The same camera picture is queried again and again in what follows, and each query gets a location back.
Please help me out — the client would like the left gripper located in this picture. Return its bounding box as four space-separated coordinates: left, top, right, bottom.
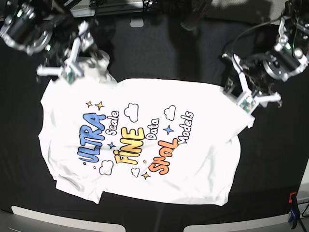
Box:
222 53 282 114

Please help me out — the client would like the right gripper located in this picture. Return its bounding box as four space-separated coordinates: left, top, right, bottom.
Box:
36 21 109 84

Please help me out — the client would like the white printed t-shirt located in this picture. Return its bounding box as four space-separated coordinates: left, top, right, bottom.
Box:
39 59 254 206

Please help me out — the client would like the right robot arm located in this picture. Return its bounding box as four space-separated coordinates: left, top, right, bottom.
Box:
0 0 115 84

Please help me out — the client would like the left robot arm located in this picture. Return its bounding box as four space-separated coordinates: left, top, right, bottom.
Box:
222 0 309 114

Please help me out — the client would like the red blue clamp near right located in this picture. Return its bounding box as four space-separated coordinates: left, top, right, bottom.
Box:
288 191 299 230

